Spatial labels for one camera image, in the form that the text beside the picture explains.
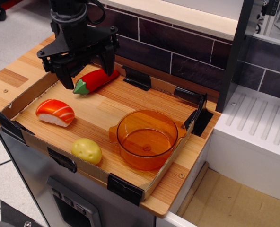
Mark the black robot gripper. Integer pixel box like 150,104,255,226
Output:
37,4,119,89

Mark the salmon nigiri sushi toy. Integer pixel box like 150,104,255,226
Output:
35,99,75,127

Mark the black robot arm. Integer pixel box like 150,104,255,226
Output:
37,0,120,90

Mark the orange transparent plastic pot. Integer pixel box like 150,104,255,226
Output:
109,109,186,170

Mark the cardboard fence with black tape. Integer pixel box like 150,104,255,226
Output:
0,60,220,216

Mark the red chili pepper toy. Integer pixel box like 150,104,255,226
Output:
73,69,120,95

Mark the yellow potato toy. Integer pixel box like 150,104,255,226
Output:
71,138,102,165

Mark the toy oven front panel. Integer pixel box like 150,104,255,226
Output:
46,176,102,227

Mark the white toy sink drainboard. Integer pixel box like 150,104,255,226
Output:
213,86,280,160

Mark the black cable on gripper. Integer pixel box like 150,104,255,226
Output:
86,0,106,25

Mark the dark grey vertical post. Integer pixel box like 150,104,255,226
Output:
216,0,262,113

